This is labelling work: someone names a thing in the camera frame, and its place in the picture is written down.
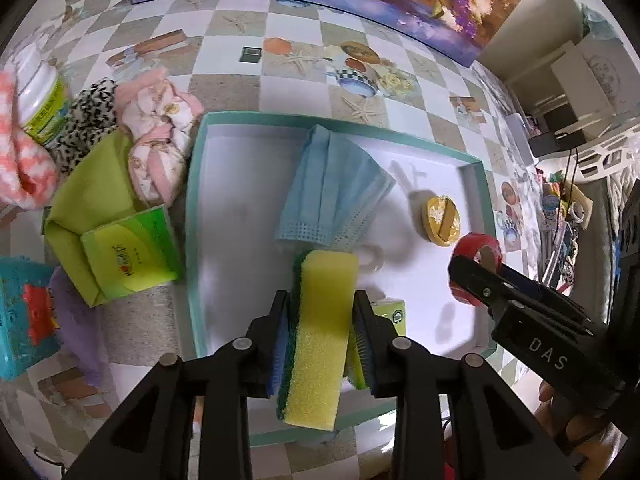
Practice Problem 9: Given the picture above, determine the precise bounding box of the yellow sponge with green backing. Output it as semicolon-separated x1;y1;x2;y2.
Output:
276;249;361;432

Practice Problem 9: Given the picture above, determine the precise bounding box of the blue face mask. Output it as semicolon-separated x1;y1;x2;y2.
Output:
274;124;397;273

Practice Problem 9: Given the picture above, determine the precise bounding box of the teal tray with white inside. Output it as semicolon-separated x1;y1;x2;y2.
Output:
184;111;493;448

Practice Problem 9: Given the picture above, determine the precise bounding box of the leopard print scrunchie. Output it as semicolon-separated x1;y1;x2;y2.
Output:
50;77;123;173

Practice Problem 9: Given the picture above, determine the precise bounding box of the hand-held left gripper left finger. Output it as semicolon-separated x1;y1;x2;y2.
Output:
65;290;292;480

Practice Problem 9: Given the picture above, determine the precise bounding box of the pink striped fuzzy cloth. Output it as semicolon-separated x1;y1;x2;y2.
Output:
0;70;61;211

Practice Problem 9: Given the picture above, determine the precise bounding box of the black power adapter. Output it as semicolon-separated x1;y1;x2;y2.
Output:
530;130;576;158

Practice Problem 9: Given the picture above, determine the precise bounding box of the red tape roll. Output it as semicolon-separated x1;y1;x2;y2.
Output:
449;232;502;307

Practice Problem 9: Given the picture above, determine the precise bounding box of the small green tissue pack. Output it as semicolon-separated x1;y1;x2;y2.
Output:
345;297;407;391

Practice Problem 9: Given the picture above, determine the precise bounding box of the purple cloth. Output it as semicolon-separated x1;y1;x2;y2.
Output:
47;265;108;391

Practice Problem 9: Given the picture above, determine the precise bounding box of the green cloth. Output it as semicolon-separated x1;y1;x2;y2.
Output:
42;130;191;308

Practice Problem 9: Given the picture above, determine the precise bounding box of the pile of small trinkets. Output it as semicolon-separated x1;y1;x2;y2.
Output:
537;170;596;281

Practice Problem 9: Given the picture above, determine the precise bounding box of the white power strip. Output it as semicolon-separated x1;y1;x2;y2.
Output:
502;112;533;161

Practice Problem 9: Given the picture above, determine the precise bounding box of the teal cloth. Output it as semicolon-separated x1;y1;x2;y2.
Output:
580;2;621;41

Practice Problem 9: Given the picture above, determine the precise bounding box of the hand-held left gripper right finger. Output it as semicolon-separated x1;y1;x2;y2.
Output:
351;290;581;480

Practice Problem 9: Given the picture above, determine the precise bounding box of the person's right hand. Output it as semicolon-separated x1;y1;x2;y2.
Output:
532;377;631;466

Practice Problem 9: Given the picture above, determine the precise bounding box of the white jar with green label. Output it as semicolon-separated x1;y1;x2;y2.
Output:
12;42;73;146

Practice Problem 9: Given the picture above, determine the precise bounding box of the black cable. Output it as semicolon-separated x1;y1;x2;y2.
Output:
565;130;587;211

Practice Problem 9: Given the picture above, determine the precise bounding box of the white lattice furniture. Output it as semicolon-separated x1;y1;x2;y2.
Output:
570;115;640;196

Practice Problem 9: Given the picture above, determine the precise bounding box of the pink floral cloth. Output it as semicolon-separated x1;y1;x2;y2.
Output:
116;67;205;208

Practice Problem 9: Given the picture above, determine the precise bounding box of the checkered printed tablecloth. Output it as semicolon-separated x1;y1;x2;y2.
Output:
0;0;551;480

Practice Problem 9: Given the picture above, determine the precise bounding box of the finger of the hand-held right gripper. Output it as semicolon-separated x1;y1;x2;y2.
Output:
497;265;592;325
447;255;517;321

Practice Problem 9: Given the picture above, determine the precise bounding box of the teal plastic basket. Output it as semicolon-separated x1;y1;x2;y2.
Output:
0;255;63;381

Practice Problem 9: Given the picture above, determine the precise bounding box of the large green tissue pack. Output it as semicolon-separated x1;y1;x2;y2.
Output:
80;205;183;301

